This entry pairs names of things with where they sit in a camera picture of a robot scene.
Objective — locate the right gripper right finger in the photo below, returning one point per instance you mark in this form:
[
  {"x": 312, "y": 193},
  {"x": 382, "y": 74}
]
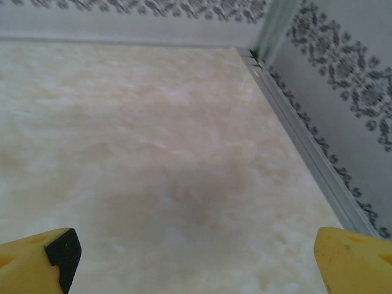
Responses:
[{"x": 355, "y": 263}]

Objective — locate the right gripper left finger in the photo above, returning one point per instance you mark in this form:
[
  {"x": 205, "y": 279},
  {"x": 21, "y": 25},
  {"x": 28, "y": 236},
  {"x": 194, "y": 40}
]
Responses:
[{"x": 27, "y": 266}]

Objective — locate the aluminium side floor rail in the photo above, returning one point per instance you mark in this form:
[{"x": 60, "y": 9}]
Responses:
[{"x": 306, "y": 147}]

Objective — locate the aluminium wall floor rail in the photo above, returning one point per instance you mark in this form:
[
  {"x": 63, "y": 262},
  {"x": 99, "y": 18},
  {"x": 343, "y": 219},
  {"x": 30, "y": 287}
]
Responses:
[{"x": 122, "y": 41}]

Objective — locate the aluminium frame post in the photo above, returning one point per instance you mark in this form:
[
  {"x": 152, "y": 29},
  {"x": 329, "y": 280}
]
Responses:
[{"x": 275, "y": 27}]

